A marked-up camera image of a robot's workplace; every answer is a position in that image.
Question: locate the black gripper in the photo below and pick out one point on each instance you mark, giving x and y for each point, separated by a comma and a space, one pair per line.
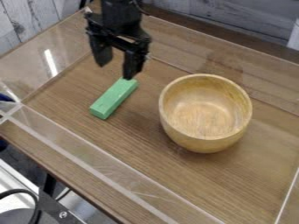
116, 28

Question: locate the green rectangular block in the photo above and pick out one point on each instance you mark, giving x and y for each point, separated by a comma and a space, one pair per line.
107, 103

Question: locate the light wooden bowl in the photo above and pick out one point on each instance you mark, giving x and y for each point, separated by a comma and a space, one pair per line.
204, 111

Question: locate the black table leg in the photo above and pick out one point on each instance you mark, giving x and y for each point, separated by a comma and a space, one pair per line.
49, 185

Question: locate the clear acrylic tray enclosure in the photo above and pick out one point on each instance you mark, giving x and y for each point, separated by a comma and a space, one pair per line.
119, 161

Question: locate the black metal bracket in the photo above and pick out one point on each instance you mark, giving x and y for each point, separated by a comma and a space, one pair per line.
53, 212

